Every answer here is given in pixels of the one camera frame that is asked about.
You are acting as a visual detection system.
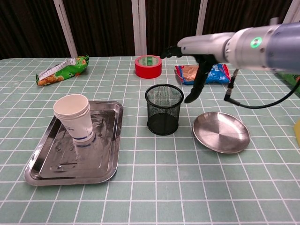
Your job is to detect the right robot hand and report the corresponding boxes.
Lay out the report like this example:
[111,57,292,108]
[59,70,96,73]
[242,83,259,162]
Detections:
[160,32,235,104]

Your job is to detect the black cup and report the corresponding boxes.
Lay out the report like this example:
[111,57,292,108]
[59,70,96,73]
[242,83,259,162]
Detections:
[144,84,185,136]

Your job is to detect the white paper cup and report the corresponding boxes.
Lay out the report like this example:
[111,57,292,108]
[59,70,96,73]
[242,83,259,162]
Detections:
[53,94,95,144]

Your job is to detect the blue biscuit packet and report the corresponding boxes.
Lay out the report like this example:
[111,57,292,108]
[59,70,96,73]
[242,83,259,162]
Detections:
[174,63,233,86]

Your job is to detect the red tape roll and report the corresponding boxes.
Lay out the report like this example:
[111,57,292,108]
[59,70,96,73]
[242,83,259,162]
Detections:
[134,55,163,79]

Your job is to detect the round steel plate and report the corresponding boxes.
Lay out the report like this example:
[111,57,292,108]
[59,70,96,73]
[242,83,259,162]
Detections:
[192,112,251,154]

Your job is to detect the green Pringles can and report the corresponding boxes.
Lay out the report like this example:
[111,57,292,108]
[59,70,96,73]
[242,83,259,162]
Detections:
[276,71,300,92]

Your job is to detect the black pleated curtain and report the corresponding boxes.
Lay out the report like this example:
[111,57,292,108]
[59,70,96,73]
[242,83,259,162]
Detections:
[0,0,300,60]

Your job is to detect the yellow foam cube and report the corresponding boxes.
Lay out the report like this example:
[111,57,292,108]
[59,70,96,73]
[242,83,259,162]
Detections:
[293,118,300,148]

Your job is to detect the green snack packet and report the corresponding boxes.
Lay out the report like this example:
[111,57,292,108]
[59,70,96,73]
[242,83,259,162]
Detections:
[35,55,90,87]

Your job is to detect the green checked tablecloth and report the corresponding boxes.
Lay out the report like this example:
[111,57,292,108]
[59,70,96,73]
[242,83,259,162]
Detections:
[0,54,300,225]

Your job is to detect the rectangular steel tray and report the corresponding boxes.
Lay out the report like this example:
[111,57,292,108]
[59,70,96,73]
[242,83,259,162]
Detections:
[24,100,124,187]

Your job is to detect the white metal frame post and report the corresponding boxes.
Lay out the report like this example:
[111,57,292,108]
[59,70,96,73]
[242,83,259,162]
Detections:
[195,0,209,37]
[53,0,78,58]
[131,0,147,57]
[281,0,300,25]

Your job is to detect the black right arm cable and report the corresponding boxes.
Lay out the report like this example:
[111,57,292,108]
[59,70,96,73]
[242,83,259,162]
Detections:
[224,69,300,109]

